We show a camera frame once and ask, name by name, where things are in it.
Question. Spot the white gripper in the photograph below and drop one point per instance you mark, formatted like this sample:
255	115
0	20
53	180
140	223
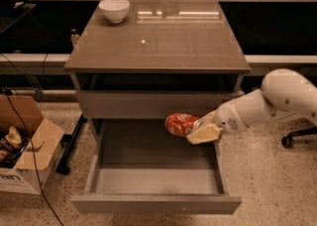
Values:
226	120

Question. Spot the red coke can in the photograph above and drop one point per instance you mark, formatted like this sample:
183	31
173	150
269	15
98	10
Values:
180	124

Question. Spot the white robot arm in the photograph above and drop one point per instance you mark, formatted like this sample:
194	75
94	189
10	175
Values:
284	94

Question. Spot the grey drawer cabinet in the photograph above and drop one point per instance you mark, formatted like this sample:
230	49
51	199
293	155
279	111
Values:
175	46

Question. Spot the open grey drawer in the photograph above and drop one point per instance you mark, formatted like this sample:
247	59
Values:
139	167

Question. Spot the closed grey upper drawer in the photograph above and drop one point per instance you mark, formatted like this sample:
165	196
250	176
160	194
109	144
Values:
148	105

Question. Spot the black office chair base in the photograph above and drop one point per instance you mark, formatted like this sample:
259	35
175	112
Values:
288	140

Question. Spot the white ceramic bowl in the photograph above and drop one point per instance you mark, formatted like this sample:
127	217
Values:
114	11

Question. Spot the black table leg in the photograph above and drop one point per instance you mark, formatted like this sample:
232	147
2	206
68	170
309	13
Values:
68	142

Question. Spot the small bottle behind cabinet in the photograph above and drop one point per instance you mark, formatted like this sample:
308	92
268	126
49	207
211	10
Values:
74	36

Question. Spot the cardboard box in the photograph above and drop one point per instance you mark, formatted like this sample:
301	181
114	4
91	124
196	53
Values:
33	168

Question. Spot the snack bag in box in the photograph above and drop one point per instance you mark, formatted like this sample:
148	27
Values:
12	146

